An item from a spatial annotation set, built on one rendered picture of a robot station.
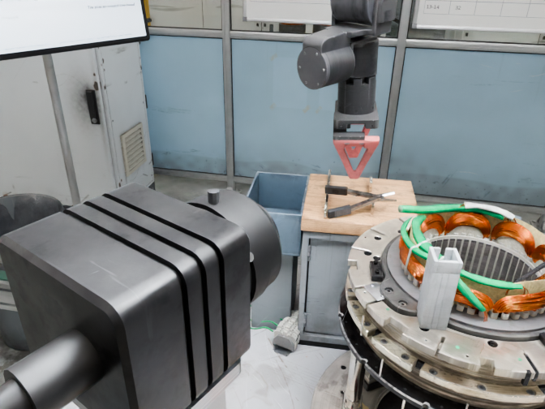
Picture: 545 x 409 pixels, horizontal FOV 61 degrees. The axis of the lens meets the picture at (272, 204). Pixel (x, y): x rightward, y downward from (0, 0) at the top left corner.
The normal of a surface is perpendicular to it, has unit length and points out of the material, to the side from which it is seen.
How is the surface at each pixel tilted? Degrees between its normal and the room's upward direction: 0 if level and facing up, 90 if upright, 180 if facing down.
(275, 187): 90
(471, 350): 0
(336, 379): 0
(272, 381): 0
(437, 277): 90
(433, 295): 90
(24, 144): 90
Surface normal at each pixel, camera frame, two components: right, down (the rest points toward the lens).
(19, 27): 0.77, 0.19
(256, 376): 0.02, -0.88
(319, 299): -0.15, 0.46
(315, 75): -0.75, 0.36
